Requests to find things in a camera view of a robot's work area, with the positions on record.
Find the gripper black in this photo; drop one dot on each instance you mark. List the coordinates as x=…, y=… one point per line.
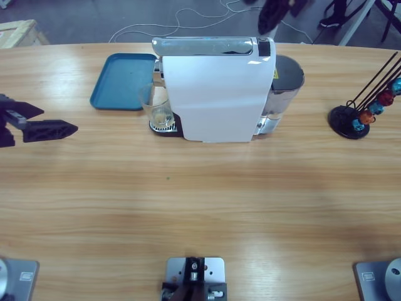
x=7, y=131

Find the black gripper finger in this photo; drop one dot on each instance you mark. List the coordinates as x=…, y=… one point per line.
x=299, y=6
x=271, y=15

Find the silver coffee machine lever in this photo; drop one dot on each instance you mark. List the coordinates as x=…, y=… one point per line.
x=203, y=46

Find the clear drinking glass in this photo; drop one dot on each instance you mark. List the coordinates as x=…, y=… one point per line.
x=156, y=117

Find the white capsule coffee machine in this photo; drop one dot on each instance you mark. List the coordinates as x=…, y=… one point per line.
x=219, y=100

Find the red coffee capsule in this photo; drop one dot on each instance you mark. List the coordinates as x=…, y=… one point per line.
x=385, y=98

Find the blue coffee capsule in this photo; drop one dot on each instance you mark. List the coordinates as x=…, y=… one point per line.
x=396, y=86
x=357, y=124

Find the teal coffee capsule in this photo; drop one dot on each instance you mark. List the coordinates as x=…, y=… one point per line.
x=376, y=107

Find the orange coffee capsule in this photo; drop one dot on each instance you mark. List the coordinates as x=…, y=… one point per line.
x=366, y=117

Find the black sneaker white sole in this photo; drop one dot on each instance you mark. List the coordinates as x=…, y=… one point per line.
x=329, y=22

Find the bystander dark trouser leg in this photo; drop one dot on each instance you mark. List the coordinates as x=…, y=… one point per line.
x=341, y=9

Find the clear water tank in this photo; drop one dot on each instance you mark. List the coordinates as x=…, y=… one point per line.
x=286, y=81

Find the wooden crate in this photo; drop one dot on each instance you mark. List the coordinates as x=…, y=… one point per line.
x=18, y=31

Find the teal plastic tray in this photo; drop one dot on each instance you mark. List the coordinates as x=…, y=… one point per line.
x=119, y=81

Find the black capsule stand with rods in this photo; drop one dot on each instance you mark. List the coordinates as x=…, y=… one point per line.
x=341, y=120

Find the black drip tray silver grate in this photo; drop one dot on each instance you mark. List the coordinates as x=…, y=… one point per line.
x=175, y=133

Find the black chair frame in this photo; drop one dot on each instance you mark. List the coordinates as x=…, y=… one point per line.
x=387, y=28

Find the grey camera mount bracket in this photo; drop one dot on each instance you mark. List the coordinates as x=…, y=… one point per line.
x=194, y=272

